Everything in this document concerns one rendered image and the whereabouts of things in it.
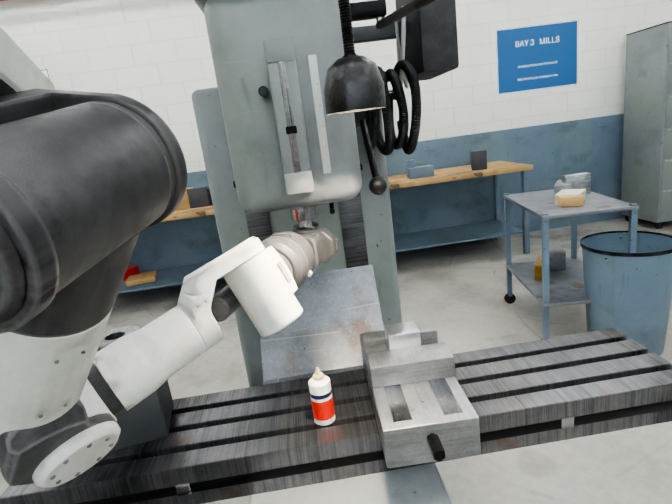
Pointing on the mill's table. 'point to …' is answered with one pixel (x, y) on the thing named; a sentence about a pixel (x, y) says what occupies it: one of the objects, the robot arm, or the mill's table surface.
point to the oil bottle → (321, 398)
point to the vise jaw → (410, 364)
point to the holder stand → (152, 413)
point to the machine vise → (421, 412)
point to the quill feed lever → (370, 156)
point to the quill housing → (256, 175)
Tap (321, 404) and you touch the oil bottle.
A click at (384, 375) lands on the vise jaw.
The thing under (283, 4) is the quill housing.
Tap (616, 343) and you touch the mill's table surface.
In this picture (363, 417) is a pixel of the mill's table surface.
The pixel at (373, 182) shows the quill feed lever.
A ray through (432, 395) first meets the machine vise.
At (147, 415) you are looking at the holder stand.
